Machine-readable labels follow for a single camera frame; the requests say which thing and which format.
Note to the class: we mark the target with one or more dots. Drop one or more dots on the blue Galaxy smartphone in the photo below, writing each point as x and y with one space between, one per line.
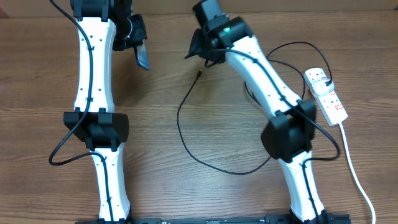
141 57

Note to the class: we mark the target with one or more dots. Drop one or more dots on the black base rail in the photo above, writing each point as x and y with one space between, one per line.
268 219

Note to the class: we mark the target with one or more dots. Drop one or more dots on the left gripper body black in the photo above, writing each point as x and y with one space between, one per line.
131 33

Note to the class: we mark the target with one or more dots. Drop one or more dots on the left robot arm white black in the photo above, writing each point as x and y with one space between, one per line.
105 27

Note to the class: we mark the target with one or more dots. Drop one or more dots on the white power strip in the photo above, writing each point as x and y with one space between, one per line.
330 105

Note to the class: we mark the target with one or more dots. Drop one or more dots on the white charger plug adapter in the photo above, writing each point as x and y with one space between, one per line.
321 87

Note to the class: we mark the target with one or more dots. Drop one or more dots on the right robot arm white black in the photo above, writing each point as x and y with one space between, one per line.
291 121

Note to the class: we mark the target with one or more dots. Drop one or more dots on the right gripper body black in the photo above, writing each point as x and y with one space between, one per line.
210 58

